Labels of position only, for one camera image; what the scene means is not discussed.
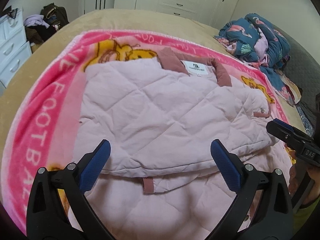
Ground blue patterned cloth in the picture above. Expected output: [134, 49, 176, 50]
[295, 102, 316, 136]

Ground pink quilted jacket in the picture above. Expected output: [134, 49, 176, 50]
[72, 47, 280, 240]

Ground pink printed blanket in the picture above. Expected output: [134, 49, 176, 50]
[0, 29, 304, 240]

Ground floral printed cloth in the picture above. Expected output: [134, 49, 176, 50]
[275, 70, 303, 108]

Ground dark clothes pile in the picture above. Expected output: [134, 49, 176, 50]
[25, 24, 61, 46]

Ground white plastic drawer unit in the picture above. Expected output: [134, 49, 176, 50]
[0, 10, 33, 89]

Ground person's right forearm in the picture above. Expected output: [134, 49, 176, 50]
[294, 180, 320, 240]

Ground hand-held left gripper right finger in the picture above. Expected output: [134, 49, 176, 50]
[210, 139, 293, 240]

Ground bed with tan sheet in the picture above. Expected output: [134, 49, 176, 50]
[0, 9, 318, 140]

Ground blue flamingo print quilt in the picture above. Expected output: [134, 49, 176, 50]
[214, 13, 292, 93]

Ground purple clothes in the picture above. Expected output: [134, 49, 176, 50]
[24, 14, 51, 28]

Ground dark backpack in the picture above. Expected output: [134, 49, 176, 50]
[40, 3, 70, 27]

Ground grey padded headboard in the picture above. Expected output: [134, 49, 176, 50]
[271, 24, 320, 140]

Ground person's right hand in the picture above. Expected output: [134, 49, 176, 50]
[288, 151, 320, 198]

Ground black clothes hanger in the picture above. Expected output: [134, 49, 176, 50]
[1, 6, 18, 19]

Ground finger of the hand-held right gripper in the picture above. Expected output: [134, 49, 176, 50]
[266, 121, 299, 148]
[274, 119, 313, 142]

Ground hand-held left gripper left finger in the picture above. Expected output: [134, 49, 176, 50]
[26, 139, 112, 240]

